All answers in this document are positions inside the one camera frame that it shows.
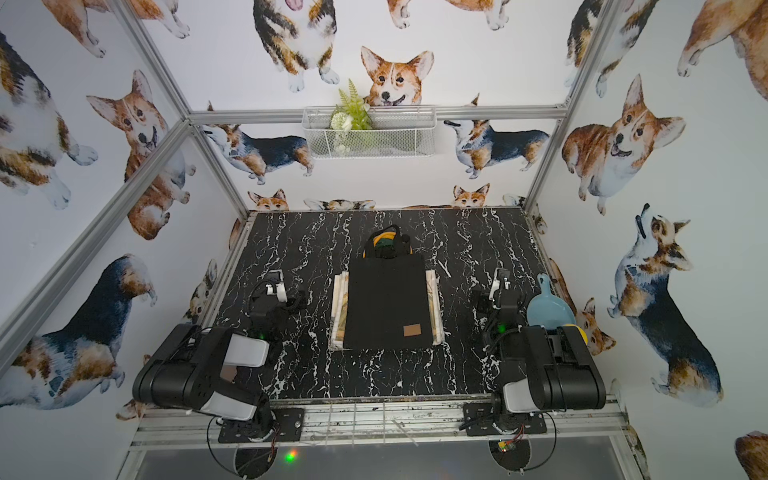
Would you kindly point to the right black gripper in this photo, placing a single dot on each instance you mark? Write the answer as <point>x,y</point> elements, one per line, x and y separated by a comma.
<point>483,306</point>

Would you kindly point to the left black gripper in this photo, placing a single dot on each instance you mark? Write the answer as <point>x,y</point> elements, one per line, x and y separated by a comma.
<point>267,301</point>

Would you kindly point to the black canvas tote bag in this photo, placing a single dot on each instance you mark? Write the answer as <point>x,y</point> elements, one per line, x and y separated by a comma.
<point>387,303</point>

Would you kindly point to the cream tote bag green handles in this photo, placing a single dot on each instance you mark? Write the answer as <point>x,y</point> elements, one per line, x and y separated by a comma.
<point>390,239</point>

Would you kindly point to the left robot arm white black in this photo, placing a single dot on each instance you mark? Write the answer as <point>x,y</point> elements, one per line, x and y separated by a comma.
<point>185,372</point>

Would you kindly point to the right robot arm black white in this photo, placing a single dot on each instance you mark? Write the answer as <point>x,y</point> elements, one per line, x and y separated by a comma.
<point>542,338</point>

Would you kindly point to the light blue dustpan scoop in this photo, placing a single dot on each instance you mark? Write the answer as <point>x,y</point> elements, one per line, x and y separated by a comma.
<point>546,309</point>

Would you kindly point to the artificial fern and white flower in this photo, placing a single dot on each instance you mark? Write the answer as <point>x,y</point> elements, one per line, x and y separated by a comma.
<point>351,114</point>

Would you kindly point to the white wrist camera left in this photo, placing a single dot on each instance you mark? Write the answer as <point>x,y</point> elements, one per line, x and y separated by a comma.
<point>276,286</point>

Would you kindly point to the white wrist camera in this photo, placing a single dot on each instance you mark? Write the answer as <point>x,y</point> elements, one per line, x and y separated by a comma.
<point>499,284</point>
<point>276,286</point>

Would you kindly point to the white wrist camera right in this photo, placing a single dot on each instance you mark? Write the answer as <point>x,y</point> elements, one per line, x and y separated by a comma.
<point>499,284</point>

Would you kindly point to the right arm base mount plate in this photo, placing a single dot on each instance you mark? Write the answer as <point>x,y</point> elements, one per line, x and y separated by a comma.
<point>485,419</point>

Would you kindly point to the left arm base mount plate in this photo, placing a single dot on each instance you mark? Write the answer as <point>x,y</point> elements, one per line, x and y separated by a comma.
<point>283,425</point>

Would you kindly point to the white wire wall basket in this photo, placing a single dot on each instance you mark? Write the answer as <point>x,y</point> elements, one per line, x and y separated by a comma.
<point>407,132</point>

